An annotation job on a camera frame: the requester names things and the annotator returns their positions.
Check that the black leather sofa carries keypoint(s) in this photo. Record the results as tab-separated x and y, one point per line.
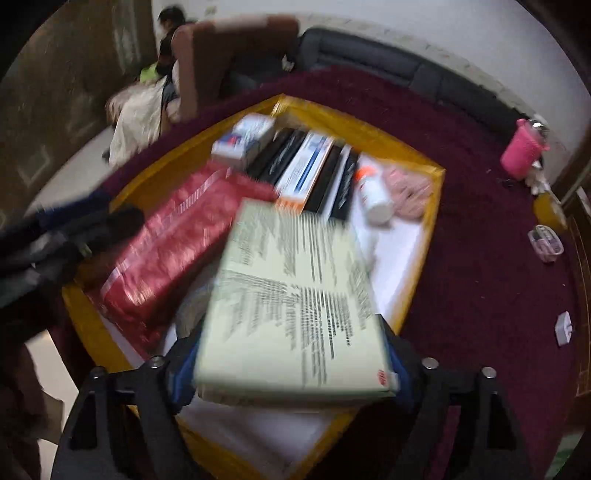
369	50

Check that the wooden glass door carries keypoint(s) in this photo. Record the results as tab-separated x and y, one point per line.
69	115

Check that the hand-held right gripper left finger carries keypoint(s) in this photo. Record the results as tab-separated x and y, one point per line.
184	378

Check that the white power adapter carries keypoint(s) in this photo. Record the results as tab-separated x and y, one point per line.
564	328

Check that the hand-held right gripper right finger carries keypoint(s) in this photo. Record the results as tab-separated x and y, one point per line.
406	369

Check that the maroon tablecloth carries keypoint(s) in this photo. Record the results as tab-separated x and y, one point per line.
485	277

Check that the pink plush toy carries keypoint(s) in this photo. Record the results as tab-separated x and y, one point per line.
411	189

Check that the white bottle orange cap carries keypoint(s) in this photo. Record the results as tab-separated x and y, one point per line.
374	196

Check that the white tissue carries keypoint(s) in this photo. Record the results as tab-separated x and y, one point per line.
538	182

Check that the small white printed box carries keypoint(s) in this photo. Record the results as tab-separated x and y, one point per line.
244	138

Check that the red foil packet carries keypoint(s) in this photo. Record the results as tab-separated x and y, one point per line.
171	258

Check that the yellow tape roll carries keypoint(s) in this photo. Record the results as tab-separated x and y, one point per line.
549	210

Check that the long white blue box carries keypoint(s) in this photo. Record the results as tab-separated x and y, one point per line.
304	170

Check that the pink knit-covered thermos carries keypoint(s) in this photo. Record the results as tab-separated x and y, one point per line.
524	152

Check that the yellow cardboard box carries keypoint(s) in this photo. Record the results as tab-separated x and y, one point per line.
401	267

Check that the brown armchair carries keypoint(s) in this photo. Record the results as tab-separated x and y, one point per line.
207	60

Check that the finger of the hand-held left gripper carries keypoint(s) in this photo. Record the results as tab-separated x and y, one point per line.
106	226

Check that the large green white box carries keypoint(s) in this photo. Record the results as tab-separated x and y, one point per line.
295	300

